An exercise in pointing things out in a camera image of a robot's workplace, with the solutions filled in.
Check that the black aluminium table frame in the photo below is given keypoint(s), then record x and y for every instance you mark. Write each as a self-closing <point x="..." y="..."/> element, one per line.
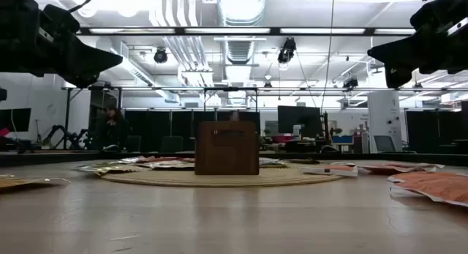
<point x="55" y="158"/>

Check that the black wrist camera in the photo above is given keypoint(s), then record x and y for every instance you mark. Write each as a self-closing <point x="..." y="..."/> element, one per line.
<point x="425" y="18"/>
<point x="60" y="19"/>

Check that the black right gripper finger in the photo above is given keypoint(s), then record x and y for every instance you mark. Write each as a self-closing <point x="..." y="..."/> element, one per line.
<point x="402" y="62"/>
<point x="402" y="47"/>

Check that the black room divider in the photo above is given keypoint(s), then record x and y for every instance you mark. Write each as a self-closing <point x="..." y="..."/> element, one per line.
<point x="153" y="126"/>
<point x="424" y="129"/>

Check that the black background robot arm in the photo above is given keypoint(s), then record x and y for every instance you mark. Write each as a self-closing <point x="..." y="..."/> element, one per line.
<point x="58" y="131"/>

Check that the snack packets left of mat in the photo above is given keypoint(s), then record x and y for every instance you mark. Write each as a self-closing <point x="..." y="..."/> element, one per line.
<point x="120" y="171"/>
<point x="91" y="167"/>

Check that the grey office chair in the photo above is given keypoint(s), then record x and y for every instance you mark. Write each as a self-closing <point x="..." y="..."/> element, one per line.
<point x="384" y="143"/>

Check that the red storage bin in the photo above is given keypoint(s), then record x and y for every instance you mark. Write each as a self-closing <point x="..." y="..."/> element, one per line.
<point x="281" y="139"/>

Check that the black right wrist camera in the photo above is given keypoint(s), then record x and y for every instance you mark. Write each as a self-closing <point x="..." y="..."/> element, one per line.
<point x="425" y="18"/>

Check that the brown wooden tea box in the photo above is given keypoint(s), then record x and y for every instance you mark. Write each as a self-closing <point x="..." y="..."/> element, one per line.
<point x="226" y="151"/>

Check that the black ceiling spotlight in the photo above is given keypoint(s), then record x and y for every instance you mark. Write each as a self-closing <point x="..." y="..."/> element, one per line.
<point x="287" y="51"/>
<point x="160" y="55"/>
<point x="350" y="82"/>

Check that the white square column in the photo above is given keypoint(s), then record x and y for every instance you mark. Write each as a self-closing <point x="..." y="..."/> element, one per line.
<point x="384" y="118"/>

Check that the green tea packet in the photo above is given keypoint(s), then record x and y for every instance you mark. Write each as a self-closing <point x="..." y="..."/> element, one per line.
<point x="349" y="164"/>

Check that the black beam with light strips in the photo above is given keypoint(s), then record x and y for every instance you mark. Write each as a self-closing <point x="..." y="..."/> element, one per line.
<point x="274" y="31"/>

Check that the black background metal frame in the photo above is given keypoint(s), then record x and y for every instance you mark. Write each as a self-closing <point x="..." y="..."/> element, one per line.
<point x="68" y="118"/>

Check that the person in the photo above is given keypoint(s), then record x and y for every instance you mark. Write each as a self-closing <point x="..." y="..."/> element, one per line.
<point x="234" y="116"/>
<point x="113" y="131"/>

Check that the small black monitor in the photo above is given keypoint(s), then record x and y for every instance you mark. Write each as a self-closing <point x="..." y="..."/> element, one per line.
<point x="16" y="119"/>

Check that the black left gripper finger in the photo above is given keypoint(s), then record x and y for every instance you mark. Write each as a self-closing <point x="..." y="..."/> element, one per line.
<point x="93" y="69"/>
<point x="91" y="51"/>

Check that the blue storage box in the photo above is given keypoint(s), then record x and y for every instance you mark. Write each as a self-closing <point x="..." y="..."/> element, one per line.
<point x="342" y="139"/>

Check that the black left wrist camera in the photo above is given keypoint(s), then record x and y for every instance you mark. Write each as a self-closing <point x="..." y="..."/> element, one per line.
<point x="60" y="19"/>

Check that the round woven placemat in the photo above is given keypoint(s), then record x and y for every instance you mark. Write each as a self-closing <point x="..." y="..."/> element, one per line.
<point x="219" y="179"/>

